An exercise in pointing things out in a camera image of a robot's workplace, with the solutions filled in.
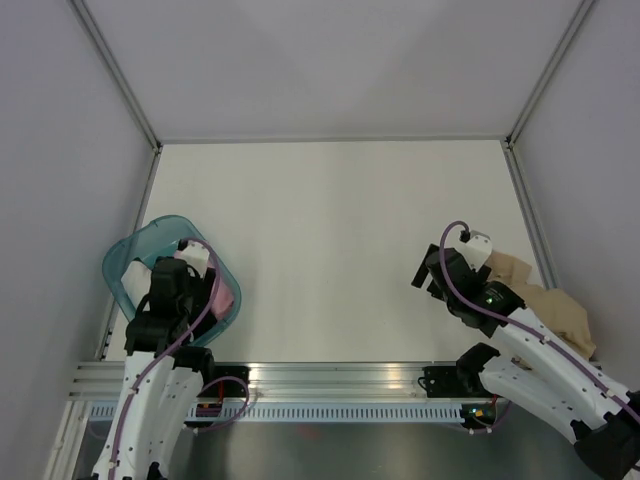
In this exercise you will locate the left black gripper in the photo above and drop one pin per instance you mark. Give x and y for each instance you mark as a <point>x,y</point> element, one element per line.
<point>202,286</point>

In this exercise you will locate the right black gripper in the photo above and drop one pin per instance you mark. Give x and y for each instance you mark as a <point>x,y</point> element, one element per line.
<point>420,275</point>

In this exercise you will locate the beige t shirt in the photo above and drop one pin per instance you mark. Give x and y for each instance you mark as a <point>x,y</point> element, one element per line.
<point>563,315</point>

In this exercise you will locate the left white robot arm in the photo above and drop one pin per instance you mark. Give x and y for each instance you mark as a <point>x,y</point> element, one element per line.
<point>145,427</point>

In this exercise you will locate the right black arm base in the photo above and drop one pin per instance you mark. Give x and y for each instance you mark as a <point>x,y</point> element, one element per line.
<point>445,381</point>

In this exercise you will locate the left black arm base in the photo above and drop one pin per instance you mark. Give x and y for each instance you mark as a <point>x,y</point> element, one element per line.
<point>228,382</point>

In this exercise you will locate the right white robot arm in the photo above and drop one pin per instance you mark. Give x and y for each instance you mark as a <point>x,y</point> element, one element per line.
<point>597,415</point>

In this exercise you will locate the white rolled t shirt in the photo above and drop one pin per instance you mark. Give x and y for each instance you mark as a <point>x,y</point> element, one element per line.
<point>136,281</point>

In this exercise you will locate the pink rolled t shirt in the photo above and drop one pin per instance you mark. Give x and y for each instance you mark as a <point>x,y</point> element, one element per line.
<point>224,300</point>

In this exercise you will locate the teal plastic basket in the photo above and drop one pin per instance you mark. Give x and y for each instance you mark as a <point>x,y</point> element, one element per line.
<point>162,237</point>

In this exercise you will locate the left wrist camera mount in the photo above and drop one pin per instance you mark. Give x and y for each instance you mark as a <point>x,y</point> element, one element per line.
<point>195,255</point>

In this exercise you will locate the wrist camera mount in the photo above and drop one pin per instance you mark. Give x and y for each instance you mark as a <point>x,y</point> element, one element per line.
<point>195,255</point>
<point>475,247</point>

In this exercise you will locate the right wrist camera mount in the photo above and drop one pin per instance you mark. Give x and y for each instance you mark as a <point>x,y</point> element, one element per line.
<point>475,247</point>

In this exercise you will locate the aluminium front rail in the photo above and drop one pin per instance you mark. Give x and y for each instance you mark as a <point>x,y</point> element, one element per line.
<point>108,381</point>

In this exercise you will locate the white slotted cable duct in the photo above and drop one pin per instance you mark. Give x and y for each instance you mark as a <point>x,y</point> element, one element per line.
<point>447,413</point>

